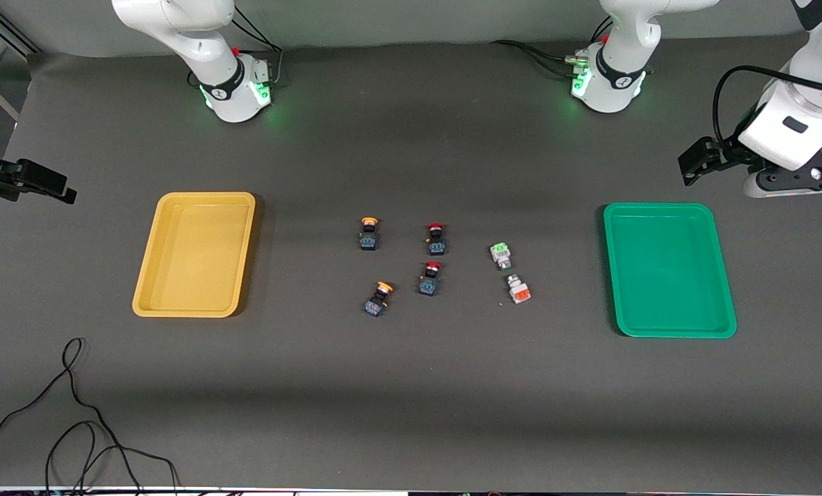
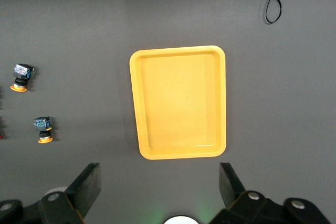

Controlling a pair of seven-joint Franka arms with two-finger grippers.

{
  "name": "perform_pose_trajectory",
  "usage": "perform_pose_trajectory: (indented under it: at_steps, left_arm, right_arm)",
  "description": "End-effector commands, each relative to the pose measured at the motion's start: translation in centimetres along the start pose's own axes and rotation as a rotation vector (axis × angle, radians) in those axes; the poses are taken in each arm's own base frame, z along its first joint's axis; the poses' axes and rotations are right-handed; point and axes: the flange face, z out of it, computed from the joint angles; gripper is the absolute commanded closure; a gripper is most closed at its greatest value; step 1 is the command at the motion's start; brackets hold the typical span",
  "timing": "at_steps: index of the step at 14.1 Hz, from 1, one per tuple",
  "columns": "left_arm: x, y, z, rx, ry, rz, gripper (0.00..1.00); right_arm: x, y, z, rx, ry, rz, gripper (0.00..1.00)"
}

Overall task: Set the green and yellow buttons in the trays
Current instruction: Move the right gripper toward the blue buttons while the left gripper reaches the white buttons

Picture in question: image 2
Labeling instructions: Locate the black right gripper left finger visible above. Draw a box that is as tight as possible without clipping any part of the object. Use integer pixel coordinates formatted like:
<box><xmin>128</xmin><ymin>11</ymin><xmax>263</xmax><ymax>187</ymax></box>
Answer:
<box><xmin>38</xmin><ymin>163</ymin><xmax>102</xmax><ymax>224</ymax></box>

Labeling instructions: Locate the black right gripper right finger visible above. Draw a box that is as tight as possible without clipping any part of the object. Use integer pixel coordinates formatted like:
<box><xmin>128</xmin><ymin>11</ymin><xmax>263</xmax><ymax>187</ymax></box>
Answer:
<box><xmin>209</xmin><ymin>162</ymin><xmax>286</xmax><ymax>224</ymax></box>

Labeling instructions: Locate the yellow push button switch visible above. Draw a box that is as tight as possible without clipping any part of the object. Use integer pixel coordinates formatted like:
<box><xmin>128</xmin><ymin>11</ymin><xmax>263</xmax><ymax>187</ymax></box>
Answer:
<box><xmin>33</xmin><ymin>115</ymin><xmax>54</xmax><ymax>144</ymax></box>
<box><xmin>9</xmin><ymin>63</ymin><xmax>35</xmax><ymax>93</ymax></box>

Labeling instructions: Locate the yellow plastic tray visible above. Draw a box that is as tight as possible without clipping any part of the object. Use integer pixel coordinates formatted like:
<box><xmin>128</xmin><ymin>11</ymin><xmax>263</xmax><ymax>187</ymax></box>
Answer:
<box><xmin>129</xmin><ymin>45</ymin><xmax>227</xmax><ymax>161</ymax></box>

